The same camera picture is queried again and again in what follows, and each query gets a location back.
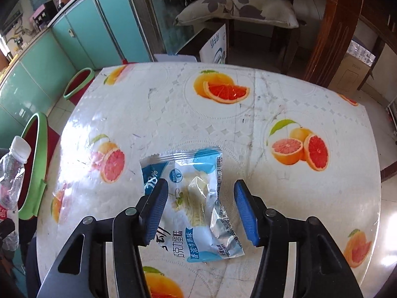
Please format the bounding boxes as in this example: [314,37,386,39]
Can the brown wooden desk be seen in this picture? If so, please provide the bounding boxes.
[302,0,397,90]

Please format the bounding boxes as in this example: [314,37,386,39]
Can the printed white cardboard box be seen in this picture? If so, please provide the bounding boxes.
[199,25,228,66]

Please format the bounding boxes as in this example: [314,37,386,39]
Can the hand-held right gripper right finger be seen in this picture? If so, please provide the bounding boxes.
[233,179,363,298]

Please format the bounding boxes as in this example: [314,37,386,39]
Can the large red bin green rim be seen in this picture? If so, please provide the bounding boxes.
[17,112,50,221]

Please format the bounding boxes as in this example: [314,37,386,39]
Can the brown cardboard box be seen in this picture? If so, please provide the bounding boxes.
[329,39,377,94]

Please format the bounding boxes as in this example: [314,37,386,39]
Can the pink and black box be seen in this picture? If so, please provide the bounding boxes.
[33,3,59,27]

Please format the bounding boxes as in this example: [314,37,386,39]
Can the blue and white snack packet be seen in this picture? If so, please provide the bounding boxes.
[139,147,244,263]

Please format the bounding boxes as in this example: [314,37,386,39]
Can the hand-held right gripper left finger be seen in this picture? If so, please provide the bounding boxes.
[40,178,169,298]

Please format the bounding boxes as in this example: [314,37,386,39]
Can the metal door frame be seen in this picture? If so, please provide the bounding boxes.
[124,0,169,63]

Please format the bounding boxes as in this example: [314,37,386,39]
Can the light floral cushion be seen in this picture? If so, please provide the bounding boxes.
[174,0,300,29]

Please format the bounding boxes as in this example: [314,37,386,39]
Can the fruit print tablecloth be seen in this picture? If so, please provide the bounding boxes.
[36,62,382,298]

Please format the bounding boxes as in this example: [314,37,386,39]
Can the teal kitchen cabinets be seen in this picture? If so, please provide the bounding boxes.
[0,0,152,140]

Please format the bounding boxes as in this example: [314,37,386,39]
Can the white blue cardboard box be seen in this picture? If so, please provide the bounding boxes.
[177,29,218,63]

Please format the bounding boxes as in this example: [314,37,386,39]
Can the white flat box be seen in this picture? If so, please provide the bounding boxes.
[154,54,199,64]

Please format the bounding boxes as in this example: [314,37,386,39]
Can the crushed clear plastic bottle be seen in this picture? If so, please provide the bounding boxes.
[0,136,32,255]

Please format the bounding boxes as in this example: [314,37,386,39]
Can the small red bin green rim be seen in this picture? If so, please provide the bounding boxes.
[63,68,95,106]

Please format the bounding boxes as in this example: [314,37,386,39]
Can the wooden chair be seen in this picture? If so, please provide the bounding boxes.
[226,0,307,75]

